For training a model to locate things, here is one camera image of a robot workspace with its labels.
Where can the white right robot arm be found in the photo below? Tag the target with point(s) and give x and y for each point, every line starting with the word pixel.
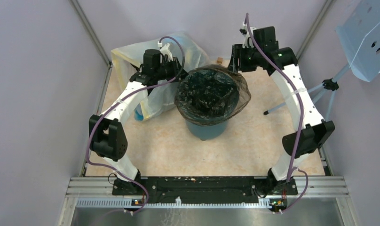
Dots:
pixel 261 49

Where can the black plastic trash bag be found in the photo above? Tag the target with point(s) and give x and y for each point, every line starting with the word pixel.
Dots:
pixel 211 94

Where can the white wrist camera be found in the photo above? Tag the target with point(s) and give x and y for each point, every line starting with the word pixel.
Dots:
pixel 165 50
pixel 248 41

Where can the white translucent trash bag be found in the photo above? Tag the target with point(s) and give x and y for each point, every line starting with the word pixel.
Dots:
pixel 161 99

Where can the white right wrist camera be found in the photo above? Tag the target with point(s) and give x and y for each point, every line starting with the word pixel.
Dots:
pixel 248 41

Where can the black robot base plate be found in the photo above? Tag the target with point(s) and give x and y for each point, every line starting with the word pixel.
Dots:
pixel 205 190

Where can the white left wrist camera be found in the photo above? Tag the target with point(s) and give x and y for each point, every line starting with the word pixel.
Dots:
pixel 165 50

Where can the aluminium frame rails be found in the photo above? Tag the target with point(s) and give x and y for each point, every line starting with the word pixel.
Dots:
pixel 321 186

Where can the perforated light blue metal panel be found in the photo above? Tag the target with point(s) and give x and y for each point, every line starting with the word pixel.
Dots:
pixel 360 39

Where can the white slotted cable duct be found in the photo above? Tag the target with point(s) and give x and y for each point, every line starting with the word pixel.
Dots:
pixel 131 203

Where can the light blue tripod stand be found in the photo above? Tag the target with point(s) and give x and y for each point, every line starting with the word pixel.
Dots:
pixel 300 101

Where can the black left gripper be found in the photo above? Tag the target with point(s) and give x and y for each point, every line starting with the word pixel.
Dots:
pixel 175 65

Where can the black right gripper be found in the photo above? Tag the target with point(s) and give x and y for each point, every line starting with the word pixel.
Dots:
pixel 236 63

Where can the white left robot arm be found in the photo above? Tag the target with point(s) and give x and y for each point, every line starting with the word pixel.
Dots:
pixel 106 131

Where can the teal plastic trash bin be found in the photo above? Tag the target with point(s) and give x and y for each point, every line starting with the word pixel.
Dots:
pixel 206 132

